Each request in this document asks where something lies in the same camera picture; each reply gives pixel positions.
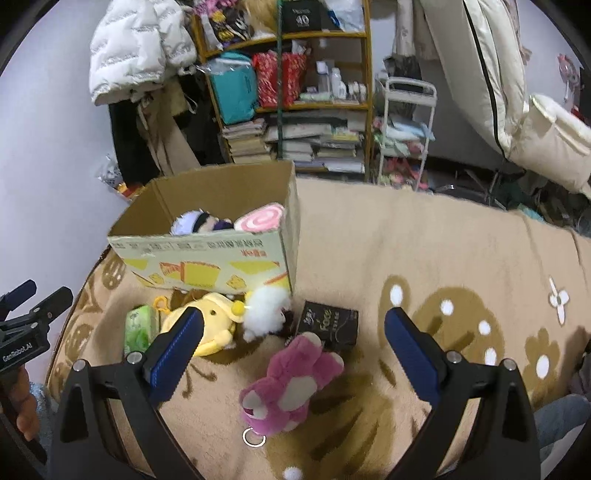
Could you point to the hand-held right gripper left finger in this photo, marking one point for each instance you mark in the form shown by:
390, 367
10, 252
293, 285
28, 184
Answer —
178, 355

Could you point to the blonde wig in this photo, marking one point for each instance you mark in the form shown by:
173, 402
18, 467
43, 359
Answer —
258, 16

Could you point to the person's leg in jeans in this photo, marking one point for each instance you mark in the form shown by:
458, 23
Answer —
563, 424

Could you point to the white trolley cart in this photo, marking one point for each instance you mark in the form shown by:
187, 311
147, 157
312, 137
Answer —
406, 138

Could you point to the row of toiletry bottles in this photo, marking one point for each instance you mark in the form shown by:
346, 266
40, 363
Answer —
339, 85

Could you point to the pink swirl plush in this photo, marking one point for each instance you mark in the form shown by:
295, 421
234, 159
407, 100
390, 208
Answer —
258, 218

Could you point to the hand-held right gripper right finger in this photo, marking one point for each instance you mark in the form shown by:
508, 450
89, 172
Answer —
411, 355

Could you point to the black hanging coat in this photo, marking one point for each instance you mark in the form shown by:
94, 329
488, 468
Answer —
127, 138

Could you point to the pink wall decoration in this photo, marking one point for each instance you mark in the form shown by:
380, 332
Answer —
568, 71

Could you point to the white fluffy plush toy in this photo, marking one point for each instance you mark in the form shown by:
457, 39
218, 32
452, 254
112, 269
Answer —
265, 310

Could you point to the stack of books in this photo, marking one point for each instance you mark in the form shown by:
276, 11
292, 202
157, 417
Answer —
318, 147

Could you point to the white puffer jacket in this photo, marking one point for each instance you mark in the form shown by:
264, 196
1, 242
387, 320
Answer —
134, 46

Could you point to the purple-haired plush doll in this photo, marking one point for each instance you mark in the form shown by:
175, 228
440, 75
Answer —
203, 221

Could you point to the white plastic bag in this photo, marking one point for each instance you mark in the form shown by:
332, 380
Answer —
344, 14

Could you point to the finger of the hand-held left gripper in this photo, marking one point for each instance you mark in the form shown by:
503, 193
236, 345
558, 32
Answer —
51, 302
18, 291

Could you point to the teal bag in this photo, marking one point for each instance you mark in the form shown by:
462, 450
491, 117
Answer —
233, 90

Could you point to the printed cardboard box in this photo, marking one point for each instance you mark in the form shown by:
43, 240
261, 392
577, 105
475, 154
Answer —
203, 265

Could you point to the small black box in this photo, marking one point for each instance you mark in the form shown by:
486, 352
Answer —
330, 324

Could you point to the beige patterned blanket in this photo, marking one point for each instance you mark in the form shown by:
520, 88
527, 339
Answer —
369, 240

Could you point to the wooden shelf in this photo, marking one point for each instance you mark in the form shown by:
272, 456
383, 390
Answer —
323, 107

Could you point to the green tissue packet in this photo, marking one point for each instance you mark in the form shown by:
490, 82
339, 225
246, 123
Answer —
138, 328

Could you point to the cream padded recliner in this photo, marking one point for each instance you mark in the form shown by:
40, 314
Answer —
471, 69

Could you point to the red gift bag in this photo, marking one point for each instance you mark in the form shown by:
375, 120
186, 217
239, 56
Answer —
268, 81

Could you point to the pale floral curtain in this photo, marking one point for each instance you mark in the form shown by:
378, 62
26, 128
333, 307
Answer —
406, 27

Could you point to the black gift box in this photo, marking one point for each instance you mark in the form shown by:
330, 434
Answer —
302, 16

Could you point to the person's left hand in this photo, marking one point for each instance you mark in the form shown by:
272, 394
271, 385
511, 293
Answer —
25, 408

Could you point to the green pole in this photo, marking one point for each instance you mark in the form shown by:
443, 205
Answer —
280, 92

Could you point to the pink bear plush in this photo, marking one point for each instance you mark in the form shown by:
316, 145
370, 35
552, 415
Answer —
295, 374

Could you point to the yellow plush toy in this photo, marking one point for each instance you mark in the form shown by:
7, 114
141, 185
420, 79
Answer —
217, 325

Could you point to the beige hanging trousers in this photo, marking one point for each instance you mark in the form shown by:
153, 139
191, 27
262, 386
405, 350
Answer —
161, 134

